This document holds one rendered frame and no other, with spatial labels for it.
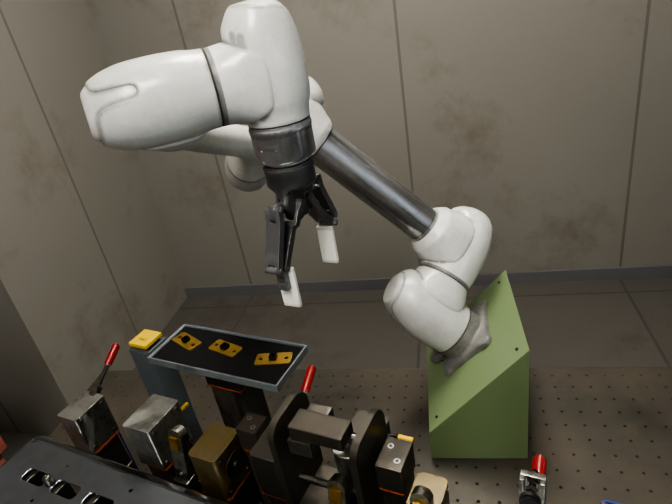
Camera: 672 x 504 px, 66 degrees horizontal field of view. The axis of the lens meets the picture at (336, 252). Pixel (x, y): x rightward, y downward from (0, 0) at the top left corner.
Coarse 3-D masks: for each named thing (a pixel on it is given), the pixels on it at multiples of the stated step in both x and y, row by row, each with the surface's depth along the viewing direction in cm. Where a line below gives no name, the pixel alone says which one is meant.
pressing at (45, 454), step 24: (24, 456) 124; (48, 456) 123; (72, 456) 122; (96, 456) 120; (0, 480) 119; (24, 480) 118; (72, 480) 115; (96, 480) 114; (120, 480) 113; (144, 480) 112
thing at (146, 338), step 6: (144, 330) 135; (150, 330) 135; (138, 336) 133; (144, 336) 133; (150, 336) 132; (156, 336) 132; (132, 342) 131; (138, 342) 131; (144, 342) 130; (150, 342) 130; (144, 348) 129
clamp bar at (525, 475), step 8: (520, 472) 75; (528, 472) 75; (536, 472) 76; (520, 480) 74; (528, 480) 74; (536, 480) 74; (544, 480) 73; (520, 488) 74; (528, 488) 73; (536, 488) 73; (544, 488) 73; (520, 496) 72; (528, 496) 71; (536, 496) 71; (544, 496) 73
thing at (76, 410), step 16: (80, 400) 130; (96, 400) 129; (64, 416) 125; (80, 416) 125; (96, 416) 129; (112, 416) 133; (80, 432) 125; (96, 432) 129; (112, 432) 133; (80, 448) 130; (96, 448) 129; (112, 448) 135; (128, 464) 140
